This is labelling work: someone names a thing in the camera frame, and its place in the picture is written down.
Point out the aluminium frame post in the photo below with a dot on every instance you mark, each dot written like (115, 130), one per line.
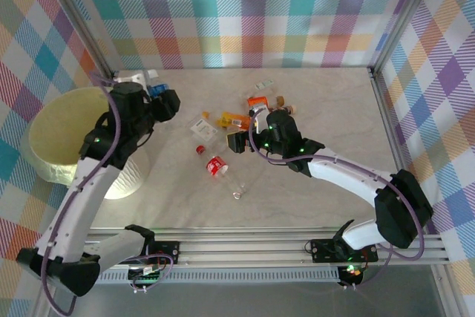
(82, 20)
(404, 16)

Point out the small orange box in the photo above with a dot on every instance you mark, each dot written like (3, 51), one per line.
(257, 101)

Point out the small clear wrapper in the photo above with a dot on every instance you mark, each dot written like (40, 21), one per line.
(264, 83)

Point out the small lit control board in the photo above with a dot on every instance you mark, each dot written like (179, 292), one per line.
(350, 271)

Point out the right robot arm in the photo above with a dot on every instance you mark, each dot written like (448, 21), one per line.
(349, 176)

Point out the aluminium side rail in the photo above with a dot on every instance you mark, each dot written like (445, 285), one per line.
(386, 120)

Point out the brown chocolate drink bottle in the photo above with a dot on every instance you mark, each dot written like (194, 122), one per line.
(295, 109)

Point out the white packet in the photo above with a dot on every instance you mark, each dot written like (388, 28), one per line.
(203, 130)

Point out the green terminal control board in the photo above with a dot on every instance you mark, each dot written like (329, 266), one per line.
(144, 279)

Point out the cream plastic bin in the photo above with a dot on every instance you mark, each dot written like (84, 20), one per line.
(55, 127)

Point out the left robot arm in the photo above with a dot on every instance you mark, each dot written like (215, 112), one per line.
(85, 198)

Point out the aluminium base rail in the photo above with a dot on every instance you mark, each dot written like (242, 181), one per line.
(241, 246)

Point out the orange juice bottle yellow label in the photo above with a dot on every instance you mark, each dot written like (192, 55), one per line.
(234, 120)

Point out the clear bottle red label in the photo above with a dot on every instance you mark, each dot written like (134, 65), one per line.
(216, 165)

